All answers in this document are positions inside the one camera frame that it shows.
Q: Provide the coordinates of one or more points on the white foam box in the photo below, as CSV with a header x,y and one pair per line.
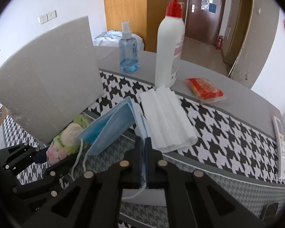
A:
x,y
51,79

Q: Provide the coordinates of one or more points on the white wall socket pair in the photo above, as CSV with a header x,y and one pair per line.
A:
x,y
47,17

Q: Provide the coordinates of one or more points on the dark brown entrance door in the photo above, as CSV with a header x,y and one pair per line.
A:
x,y
203,20

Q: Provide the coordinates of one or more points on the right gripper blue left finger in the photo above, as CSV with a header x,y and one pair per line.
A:
x,y
93,199

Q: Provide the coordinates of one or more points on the light blue crumpled bedsheet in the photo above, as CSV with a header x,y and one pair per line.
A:
x,y
111,38

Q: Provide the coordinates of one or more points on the white red pump bottle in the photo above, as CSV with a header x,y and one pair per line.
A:
x,y
171,32

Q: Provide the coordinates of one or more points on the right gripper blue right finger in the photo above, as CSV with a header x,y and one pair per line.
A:
x,y
193,199

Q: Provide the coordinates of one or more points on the blue spray bottle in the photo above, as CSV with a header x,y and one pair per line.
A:
x,y
128,52

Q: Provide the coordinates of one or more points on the white masks stack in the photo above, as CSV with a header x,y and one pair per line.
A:
x,y
169,124

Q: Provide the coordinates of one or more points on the light wooden wardrobe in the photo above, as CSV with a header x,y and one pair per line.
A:
x,y
144,17

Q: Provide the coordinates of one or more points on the red snack packet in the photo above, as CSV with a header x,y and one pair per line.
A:
x,y
204,90

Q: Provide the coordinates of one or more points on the side wooden door frame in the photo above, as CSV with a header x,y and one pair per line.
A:
x,y
236,32

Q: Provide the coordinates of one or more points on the red fire extinguisher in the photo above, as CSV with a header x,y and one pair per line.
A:
x,y
219,43

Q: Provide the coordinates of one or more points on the blue face masks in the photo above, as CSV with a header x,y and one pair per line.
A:
x,y
102,132

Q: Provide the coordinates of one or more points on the green floral tissue pack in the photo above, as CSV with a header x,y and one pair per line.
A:
x,y
66,143

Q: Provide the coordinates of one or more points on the white remote control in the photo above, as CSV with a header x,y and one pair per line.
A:
x,y
280,141

